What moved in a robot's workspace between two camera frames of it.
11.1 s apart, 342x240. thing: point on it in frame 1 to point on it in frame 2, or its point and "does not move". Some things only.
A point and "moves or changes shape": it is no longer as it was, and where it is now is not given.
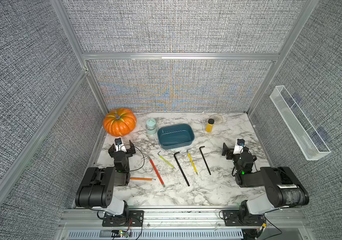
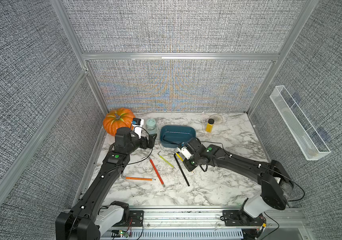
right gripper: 225,150 to 187,166
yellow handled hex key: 191,161 moves or changes shape
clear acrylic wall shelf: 311,143 does not move
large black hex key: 174,155 does not move
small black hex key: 203,158 moves or changes shape
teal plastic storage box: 173,136 does not move
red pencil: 161,182 does not move
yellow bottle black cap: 209,125 does not move
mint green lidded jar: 151,128 does not move
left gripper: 112,153 to 144,145
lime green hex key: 160,156 does not move
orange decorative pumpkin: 119,122 does not move
